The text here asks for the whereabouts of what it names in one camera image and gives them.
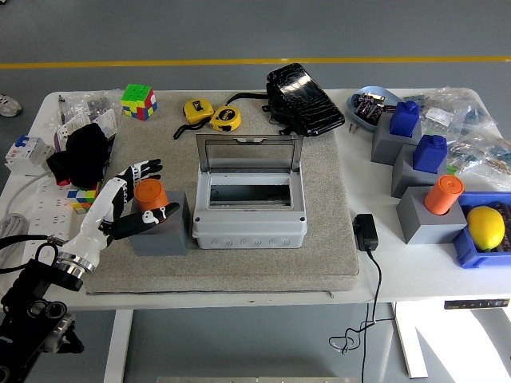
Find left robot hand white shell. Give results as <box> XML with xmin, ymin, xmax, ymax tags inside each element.
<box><xmin>58</xmin><ymin>158</ymin><xmax>181</xmax><ymax>269</ymax></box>

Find orange cylinder battery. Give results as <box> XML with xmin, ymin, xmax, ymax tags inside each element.
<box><xmin>133</xmin><ymin>178</ymin><xmax>168</xmax><ymax>215</ymax></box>
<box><xmin>423</xmin><ymin>174</ymin><xmax>466</xmax><ymax>216</ymax></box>

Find transparent grey box lid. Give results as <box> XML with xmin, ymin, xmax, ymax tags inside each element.
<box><xmin>195</xmin><ymin>133</ymin><xmax>305</xmax><ymax>175</ymax></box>

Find grey plastic junction box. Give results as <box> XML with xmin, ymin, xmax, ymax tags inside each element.
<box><xmin>191</xmin><ymin>172</ymin><xmax>309</xmax><ymax>251</ymax></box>

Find blue block battery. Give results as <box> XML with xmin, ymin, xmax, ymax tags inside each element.
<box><xmin>389</xmin><ymin>100</ymin><xmax>421</xmax><ymax>139</ymax></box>
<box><xmin>411</xmin><ymin>134</ymin><xmax>448</xmax><ymax>175</ymax></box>

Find colourful puzzle cube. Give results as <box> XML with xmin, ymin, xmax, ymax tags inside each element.
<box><xmin>121</xmin><ymin>83</ymin><xmax>158</xmax><ymax>120</ymax></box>
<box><xmin>66</xmin><ymin>185</ymin><xmax>100</xmax><ymax>215</ymax></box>

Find white power strip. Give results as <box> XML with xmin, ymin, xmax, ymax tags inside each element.
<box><xmin>19</xmin><ymin>181</ymin><xmax>77</xmax><ymax>263</ymax></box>

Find black cloth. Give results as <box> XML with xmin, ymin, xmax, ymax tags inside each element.
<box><xmin>46</xmin><ymin>122</ymin><xmax>111</xmax><ymax>188</ymax></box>

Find grey cube holder round hole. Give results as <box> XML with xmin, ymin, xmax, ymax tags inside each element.
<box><xmin>127</xmin><ymin>190</ymin><xmax>191</xmax><ymax>257</ymax></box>

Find white circuit breaker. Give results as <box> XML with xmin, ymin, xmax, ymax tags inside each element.
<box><xmin>4</xmin><ymin>134</ymin><xmax>56</xmax><ymax>176</ymax></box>

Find clear bags of small parts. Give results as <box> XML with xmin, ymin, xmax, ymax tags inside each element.
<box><xmin>42</xmin><ymin>90</ymin><xmax>121</xmax><ymax>152</ymax></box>

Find white table leg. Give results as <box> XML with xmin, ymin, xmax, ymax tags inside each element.
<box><xmin>103</xmin><ymin>309</ymin><xmax>135</xmax><ymax>383</ymax></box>
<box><xmin>393</xmin><ymin>302</ymin><xmax>430</xmax><ymax>380</ymax></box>

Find grey-brown mat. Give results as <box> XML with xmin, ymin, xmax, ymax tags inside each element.
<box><xmin>78</xmin><ymin>89</ymin><xmax>360</xmax><ymax>296</ymax></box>

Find person's shoe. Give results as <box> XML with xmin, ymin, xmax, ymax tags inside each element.
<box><xmin>0</xmin><ymin>93</ymin><xmax>22</xmax><ymax>118</ymax></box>

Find yellow tape measure squarish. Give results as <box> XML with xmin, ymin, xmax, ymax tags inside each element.
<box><xmin>172</xmin><ymin>98</ymin><xmax>215</xmax><ymax>140</ymax></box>

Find yellow tape measure round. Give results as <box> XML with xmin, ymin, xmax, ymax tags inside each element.
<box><xmin>209</xmin><ymin>104</ymin><xmax>243</xmax><ymax>132</ymax></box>

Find glossy black pouch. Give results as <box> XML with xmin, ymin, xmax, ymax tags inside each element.
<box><xmin>227</xmin><ymin>62</ymin><xmax>346</xmax><ymax>139</ymax></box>

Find light blue dish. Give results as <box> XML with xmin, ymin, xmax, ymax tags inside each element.
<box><xmin>345</xmin><ymin>85</ymin><xmax>404</xmax><ymax>132</ymax></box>

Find dark components in dish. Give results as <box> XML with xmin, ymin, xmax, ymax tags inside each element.
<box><xmin>351</xmin><ymin>92</ymin><xmax>386</xmax><ymax>123</ymax></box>

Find blue plastic bin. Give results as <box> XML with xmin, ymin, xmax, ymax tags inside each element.
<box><xmin>452</xmin><ymin>191</ymin><xmax>511</xmax><ymax>270</ymax></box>

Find clear bags of electronic parts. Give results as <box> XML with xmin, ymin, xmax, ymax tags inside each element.
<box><xmin>402</xmin><ymin>88</ymin><xmax>511</xmax><ymax>176</ymax></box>

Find black table control panel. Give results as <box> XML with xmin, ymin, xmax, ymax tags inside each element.
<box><xmin>444</xmin><ymin>298</ymin><xmax>511</xmax><ymax>310</ymax></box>

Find yellow lemon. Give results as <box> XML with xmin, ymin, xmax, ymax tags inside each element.
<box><xmin>465</xmin><ymin>206</ymin><xmax>507</xmax><ymax>252</ymax></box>

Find dark components in bin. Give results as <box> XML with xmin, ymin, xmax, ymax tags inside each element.
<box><xmin>494</xmin><ymin>201</ymin><xmax>511</xmax><ymax>253</ymax></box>

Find white cable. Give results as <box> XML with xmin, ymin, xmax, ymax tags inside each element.
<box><xmin>0</xmin><ymin>169</ymin><xmax>53</xmax><ymax>215</ymax></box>

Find grey power strip cable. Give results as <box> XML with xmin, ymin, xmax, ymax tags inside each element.
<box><xmin>0</xmin><ymin>212</ymin><xmax>34</xmax><ymax>256</ymax></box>

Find black power adapter with cord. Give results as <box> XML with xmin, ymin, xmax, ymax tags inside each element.
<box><xmin>328</xmin><ymin>213</ymin><xmax>396</xmax><ymax>383</ymax></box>

